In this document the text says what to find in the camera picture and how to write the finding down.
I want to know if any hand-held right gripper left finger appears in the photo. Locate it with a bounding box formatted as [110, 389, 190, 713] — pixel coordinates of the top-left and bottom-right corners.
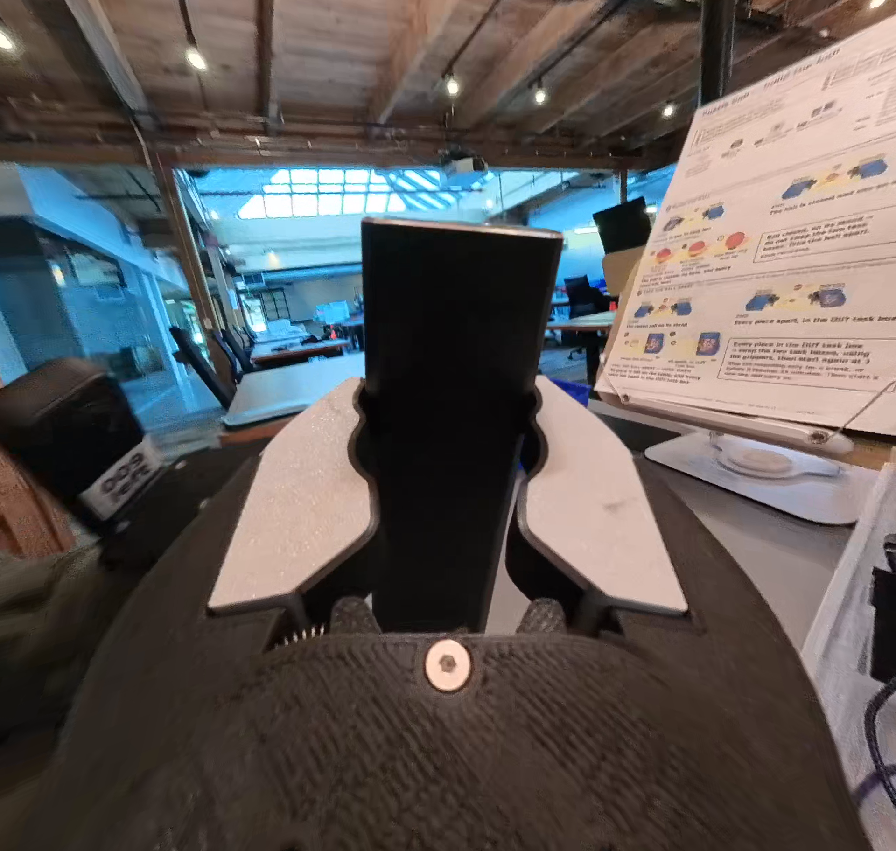
[208, 377, 385, 617]

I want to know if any black pole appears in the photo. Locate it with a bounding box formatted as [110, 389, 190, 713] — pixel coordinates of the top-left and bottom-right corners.
[700, 0, 740, 106]

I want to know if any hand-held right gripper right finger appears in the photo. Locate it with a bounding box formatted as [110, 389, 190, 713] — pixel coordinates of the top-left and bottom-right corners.
[505, 375, 690, 621]

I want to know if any person's left forearm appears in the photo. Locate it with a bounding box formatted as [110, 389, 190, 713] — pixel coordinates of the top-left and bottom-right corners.
[0, 539, 141, 663]

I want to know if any ceiling projector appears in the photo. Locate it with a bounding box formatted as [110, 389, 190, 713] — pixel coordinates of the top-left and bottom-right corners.
[437, 150, 491, 181]

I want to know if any clear plastic bin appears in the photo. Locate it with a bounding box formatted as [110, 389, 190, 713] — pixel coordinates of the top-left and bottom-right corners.
[801, 465, 896, 851]

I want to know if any printed instruction sheet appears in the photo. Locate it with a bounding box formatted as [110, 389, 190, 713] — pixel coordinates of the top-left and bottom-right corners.
[595, 25, 896, 438]

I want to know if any large black USB hub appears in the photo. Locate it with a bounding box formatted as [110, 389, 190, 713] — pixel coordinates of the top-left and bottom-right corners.
[360, 216, 564, 634]

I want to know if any large blue plastic bin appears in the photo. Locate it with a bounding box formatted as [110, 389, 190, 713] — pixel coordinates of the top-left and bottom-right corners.
[549, 375, 596, 408]

